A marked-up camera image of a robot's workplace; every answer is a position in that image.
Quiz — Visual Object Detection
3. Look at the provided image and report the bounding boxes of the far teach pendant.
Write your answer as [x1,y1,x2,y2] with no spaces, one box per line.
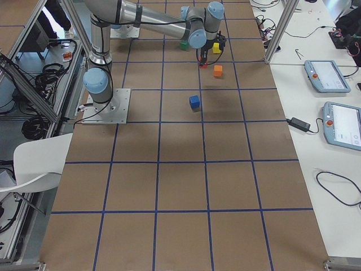
[304,60,351,93]

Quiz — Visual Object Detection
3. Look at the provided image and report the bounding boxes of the near teach pendant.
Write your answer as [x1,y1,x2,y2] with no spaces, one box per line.
[322,102,360,151]

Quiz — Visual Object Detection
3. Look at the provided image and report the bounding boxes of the orange block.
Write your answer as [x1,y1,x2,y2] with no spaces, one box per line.
[213,65,223,78]

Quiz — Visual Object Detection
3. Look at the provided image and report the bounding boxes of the red snack packet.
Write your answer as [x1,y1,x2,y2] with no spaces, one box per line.
[63,51,72,61]

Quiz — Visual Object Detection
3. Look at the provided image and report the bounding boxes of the aluminium frame post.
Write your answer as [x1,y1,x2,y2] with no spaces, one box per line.
[264,0,299,64]

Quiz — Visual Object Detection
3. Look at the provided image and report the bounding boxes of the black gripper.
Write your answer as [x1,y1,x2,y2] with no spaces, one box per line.
[199,40,215,67]

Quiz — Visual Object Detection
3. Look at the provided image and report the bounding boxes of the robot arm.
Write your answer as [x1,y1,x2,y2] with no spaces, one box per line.
[83,1,226,116]

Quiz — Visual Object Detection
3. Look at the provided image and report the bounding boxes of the black power adapter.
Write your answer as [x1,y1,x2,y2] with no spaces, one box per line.
[287,117,310,132]

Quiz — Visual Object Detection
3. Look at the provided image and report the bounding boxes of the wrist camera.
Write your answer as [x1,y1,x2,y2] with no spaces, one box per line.
[217,32,227,51]

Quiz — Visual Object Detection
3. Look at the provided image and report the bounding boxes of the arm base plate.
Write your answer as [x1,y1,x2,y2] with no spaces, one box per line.
[81,89,131,125]
[111,25,140,40]

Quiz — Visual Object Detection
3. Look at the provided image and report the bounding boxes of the teach pendant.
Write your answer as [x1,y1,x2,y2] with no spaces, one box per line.
[322,102,360,151]
[304,60,351,93]

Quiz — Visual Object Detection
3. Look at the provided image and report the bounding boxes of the yellow block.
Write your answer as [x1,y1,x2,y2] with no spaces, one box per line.
[212,42,222,54]

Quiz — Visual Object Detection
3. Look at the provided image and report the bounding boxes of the blue block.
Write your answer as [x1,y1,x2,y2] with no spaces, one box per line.
[189,95,200,111]

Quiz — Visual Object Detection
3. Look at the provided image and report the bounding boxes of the green block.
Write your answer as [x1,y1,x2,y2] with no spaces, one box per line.
[179,40,189,51]

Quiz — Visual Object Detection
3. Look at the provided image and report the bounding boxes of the white chair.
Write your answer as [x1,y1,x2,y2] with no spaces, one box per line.
[1,133,73,193]

